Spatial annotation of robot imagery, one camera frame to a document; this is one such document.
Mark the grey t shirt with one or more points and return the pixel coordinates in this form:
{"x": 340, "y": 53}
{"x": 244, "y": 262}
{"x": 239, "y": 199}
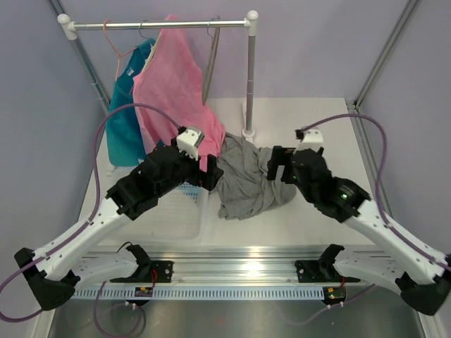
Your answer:
{"x": 244, "y": 190}

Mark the beige hanger with metal hook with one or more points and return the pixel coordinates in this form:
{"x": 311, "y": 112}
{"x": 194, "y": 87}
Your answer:
{"x": 208, "y": 73}

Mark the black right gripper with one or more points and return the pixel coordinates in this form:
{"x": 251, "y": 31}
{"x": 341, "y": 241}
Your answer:
{"x": 280, "y": 155}

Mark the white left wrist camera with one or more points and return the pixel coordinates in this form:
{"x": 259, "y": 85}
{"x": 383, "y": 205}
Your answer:
{"x": 188, "y": 141}

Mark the cream hanger of pink shirt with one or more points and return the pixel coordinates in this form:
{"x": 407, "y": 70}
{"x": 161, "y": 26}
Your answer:
{"x": 149, "y": 49}

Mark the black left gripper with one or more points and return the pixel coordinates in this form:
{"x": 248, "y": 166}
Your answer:
{"x": 206, "y": 179}

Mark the silver clothes rack pole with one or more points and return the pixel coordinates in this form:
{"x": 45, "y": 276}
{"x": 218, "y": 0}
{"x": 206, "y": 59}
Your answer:
{"x": 250, "y": 69}

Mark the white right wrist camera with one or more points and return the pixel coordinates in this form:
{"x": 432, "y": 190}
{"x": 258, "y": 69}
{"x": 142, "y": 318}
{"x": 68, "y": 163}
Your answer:
{"x": 310, "y": 139}

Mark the white plastic laundry basket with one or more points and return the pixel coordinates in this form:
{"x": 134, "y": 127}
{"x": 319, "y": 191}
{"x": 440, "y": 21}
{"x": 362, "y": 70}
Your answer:
{"x": 179, "y": 217}

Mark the white slotted cable duct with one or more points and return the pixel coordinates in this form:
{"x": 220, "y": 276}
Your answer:
{"x": 202, "y": 293}

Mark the pink t shirt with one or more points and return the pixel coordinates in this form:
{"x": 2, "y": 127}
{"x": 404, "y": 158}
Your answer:
{"x": 171, "y": 80}

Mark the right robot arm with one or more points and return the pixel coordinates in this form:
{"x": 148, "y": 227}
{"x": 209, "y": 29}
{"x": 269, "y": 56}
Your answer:
{"x": 413, "y": 269}

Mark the white clothes rack base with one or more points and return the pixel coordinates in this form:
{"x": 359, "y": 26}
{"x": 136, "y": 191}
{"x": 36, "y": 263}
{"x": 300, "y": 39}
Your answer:
{"x": 247, "y": 111}

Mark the silver clothes rack rail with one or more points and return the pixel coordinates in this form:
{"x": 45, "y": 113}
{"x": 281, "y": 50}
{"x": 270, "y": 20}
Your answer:
{"x": 71, "y": 28}

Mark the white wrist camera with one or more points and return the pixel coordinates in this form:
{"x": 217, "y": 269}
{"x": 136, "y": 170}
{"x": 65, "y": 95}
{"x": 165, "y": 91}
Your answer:
{"x": 310, "y": 139}
{"x": 188, "y": 141}

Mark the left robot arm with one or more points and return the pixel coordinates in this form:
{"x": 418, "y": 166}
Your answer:
{"x": 56, "y": 271}

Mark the aluminium frame rail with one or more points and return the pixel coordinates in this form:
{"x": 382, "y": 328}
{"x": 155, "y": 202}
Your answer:
{"x": 226, "y": 265}

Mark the pink wire hanger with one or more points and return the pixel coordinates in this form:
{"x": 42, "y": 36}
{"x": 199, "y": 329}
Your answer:
{"x": 118, "y": 54}

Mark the teal t shirt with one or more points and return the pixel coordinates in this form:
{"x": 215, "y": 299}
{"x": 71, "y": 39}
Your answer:
{"x": 124, "y": 141}

